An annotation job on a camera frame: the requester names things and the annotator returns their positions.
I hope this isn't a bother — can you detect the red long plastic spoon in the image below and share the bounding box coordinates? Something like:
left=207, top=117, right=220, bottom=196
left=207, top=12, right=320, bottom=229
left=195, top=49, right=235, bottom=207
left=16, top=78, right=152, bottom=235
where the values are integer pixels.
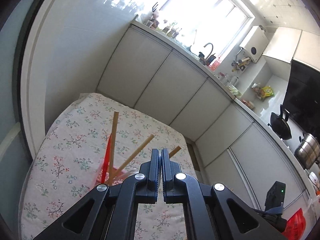
left=100, top=135, right=112, bottom=184

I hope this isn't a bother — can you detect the kitchen faucet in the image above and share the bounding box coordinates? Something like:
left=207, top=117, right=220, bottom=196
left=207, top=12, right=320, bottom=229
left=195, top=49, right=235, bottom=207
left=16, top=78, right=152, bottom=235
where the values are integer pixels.
left=203, top=42, right=214, bottom=64

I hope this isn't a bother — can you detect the steel pot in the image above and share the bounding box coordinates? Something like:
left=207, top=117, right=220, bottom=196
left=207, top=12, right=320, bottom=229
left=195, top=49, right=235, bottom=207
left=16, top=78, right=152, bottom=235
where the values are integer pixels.
left=294, top=133, right=319, bottom=170

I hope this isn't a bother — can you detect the floral tablecloth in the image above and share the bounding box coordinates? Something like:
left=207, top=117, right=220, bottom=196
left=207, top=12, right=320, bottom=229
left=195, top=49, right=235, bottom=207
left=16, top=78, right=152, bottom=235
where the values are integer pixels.
left=20, top=93, right=195, bottom=239

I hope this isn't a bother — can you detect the black wok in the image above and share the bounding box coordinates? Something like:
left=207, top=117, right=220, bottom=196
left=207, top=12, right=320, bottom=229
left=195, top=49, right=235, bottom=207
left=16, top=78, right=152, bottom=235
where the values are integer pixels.
left=268, top=105, right=292, bottom=140

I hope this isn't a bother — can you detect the black range hood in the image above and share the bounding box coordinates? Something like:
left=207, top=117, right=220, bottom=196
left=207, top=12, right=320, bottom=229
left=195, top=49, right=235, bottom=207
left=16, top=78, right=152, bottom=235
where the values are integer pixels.
left=283, top=60, right=320, bottom=139

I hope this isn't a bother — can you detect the yellow snack bag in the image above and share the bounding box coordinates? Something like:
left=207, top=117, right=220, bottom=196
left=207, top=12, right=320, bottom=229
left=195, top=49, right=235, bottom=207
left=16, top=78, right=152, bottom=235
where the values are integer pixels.
left=261, top=86, right=274, bottom=99

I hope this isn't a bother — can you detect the red dish soap bottle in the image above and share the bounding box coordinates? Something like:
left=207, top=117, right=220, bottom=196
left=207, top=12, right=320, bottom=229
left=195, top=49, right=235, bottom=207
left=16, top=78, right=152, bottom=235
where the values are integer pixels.
left=210, top=57, right=221, bottom=72

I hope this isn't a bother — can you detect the white water heater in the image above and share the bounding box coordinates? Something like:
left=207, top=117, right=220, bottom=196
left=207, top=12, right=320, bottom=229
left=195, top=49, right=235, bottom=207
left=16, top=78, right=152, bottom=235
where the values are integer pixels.
left=240, top=25, right=269, bottom=63

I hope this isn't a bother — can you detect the frosted glass sliding door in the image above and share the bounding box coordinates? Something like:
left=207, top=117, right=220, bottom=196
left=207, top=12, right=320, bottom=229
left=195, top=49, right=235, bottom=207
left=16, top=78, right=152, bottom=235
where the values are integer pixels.
left=1, top=0, right=31, bottom=239

